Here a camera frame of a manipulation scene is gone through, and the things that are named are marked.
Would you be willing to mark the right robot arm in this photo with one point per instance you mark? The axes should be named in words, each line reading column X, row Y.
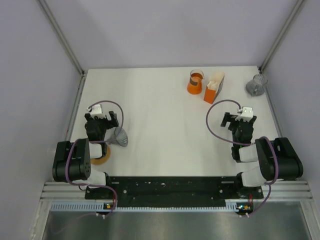
column 276, row 158

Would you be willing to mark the grey glass server carafe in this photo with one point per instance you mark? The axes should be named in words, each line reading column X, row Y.
column 257, row 85

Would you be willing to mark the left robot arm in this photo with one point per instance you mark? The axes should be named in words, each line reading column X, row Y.
column 74, row 161

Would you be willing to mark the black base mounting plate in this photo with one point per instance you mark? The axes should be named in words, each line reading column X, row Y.
column 173, row 191

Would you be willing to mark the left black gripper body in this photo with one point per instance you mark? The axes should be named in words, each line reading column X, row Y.
column 104, row 123

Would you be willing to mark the grey slotted cable duct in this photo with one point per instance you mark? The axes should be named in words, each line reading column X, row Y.
column 101, row 206

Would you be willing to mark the aluminium front rail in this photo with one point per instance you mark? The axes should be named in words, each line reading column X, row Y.
column 280, row 191

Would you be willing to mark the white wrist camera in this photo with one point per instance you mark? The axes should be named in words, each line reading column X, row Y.
column 96, row 111
column 245, row 113

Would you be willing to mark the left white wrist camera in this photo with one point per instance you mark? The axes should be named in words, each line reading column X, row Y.
column 96, row 111

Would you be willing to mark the orange filter box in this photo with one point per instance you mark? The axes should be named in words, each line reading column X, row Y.
column 211, row 95

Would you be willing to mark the orange liquid glass flask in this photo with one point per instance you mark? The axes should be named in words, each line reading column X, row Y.
column 194, row 86

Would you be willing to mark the left aluminium frame post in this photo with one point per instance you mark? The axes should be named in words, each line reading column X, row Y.
column 60, row 35

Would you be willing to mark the aluminium frame post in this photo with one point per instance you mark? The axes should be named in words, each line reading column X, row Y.
column 299, row 4
column 60, row 35

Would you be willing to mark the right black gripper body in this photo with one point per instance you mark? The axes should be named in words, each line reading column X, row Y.
column 234, row 124

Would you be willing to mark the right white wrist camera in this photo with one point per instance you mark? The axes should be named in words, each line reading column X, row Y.
column 245, row 113

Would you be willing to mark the right aluminium frame post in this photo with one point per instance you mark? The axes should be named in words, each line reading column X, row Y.
column 299, row 4

